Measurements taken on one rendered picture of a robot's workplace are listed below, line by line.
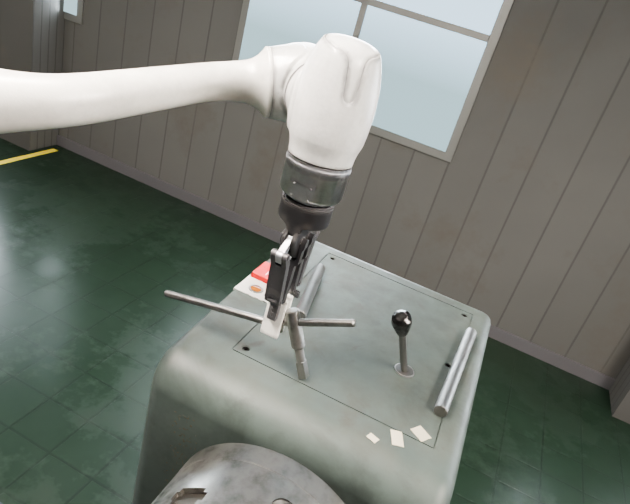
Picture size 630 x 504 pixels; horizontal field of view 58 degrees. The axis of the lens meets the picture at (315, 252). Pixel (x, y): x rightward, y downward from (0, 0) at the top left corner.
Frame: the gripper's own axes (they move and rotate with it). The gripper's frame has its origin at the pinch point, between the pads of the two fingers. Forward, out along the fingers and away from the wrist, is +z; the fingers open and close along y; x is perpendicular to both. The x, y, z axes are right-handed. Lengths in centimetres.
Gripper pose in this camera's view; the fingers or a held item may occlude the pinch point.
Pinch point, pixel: (276, 313)
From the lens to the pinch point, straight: 88.6
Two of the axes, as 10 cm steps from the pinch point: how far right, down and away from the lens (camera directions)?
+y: -3.7, 3.4, -8.6
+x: 8.9, 3.9, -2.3
